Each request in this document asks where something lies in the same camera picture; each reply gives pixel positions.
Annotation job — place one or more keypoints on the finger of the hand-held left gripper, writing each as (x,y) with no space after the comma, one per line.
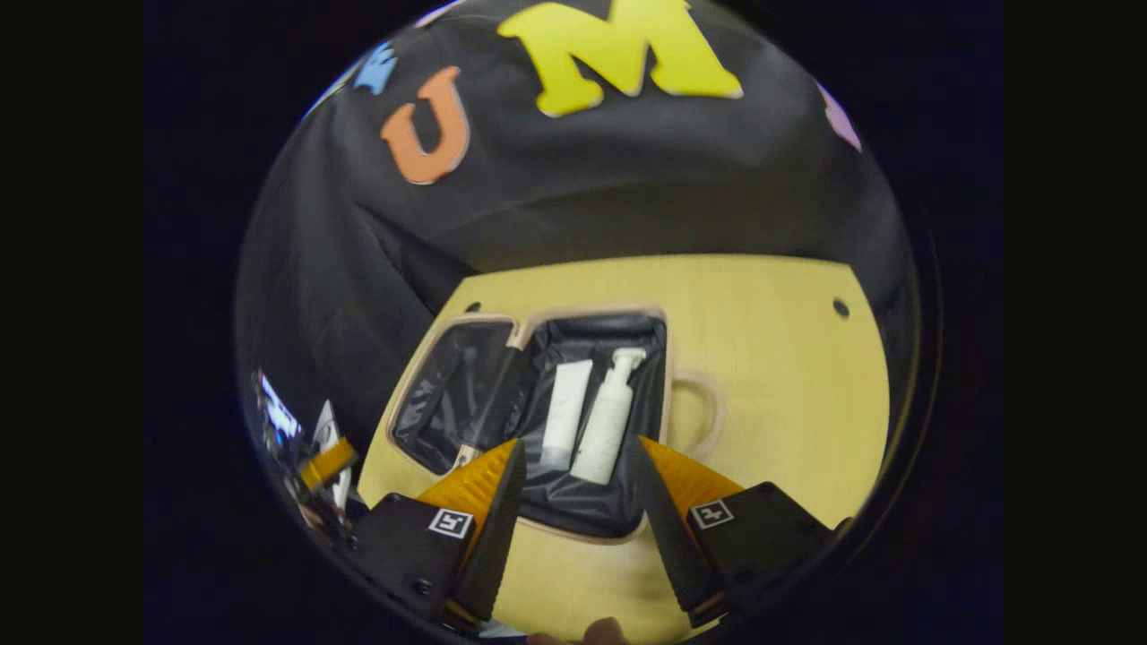
(327,463)

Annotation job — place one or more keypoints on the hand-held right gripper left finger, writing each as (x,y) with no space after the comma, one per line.
(497,546)

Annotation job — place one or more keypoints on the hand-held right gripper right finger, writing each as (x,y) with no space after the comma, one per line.
(668,537)

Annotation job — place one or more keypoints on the white pump bottle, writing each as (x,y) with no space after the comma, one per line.
(605,425)

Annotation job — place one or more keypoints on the white skin care tube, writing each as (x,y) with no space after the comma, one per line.
(566,408)

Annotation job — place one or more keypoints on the black backdrop cloth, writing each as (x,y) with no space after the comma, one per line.
(582,197)

